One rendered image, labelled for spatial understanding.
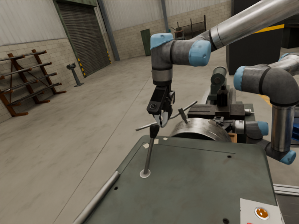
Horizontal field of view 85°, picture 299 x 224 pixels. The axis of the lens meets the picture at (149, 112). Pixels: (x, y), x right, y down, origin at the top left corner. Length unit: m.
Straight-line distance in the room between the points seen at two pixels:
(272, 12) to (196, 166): 0.49
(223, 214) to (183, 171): 0.16
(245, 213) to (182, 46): 0.46
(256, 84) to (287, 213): 1.23
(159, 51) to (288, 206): 1.62
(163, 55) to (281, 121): 0.59
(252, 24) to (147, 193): 0.58
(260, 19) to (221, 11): 14.32
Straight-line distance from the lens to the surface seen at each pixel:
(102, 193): 0.55
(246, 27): 0.62
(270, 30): 5.47
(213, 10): 14.83
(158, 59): 0.56
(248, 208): 0.49
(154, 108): 0.55
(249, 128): 1.02
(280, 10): 0.61
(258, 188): 0.53
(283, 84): 0.80
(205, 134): 0.74
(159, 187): 0.53
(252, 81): 0.82
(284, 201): 1.88
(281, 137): 0.95
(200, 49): 0.52
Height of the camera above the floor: 1.66
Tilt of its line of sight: 26 degrees down
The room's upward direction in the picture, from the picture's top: 14 degrees counter-clockwise
